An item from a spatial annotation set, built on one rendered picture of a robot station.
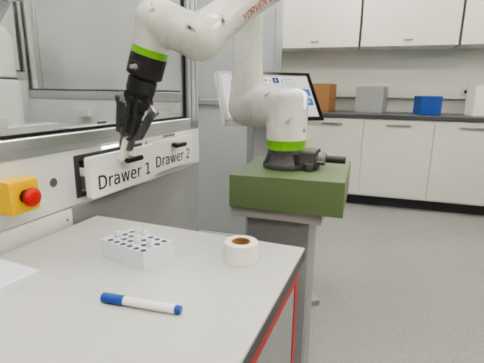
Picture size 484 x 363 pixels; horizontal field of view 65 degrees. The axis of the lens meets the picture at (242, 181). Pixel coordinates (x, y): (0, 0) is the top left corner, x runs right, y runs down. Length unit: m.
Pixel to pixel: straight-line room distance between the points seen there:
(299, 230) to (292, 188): 0.17
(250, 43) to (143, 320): 0.93
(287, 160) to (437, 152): 2.86
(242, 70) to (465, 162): 3.00
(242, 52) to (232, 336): 0.93
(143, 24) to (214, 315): 0.68
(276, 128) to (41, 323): 0.81
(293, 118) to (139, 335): 0.79
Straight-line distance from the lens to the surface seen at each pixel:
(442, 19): 4.29
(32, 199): 0.90
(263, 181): 1.09
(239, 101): 1.27
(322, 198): 1.07
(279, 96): 1.17
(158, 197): 1.40
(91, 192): 1.05
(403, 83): 4.57
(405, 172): 3.93
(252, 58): 1.28
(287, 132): 1.17
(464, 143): 3.96
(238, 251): 0.75
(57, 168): 1.04
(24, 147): 0.98
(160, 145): 1.35
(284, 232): 1.20
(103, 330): 0.62
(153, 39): 0.99
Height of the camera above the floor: 1.10
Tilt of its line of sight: 13 degrees down
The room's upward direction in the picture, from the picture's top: 1 degrees clockwise
